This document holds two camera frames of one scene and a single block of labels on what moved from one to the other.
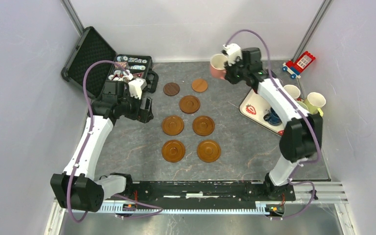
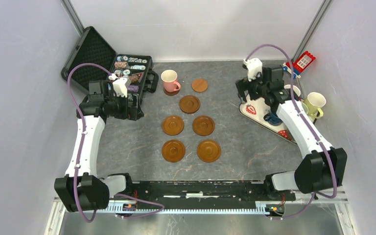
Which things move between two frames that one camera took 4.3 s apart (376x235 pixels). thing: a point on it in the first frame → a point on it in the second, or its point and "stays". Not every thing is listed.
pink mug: x=218 y=69 → x=169 y=78
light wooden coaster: x=199 y=85 stays
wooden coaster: x=203 y=126 stays
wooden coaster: x=173 y=125 stays
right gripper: x=228 y=74 → x=244 y=84
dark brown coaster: x=172 y=89 stays
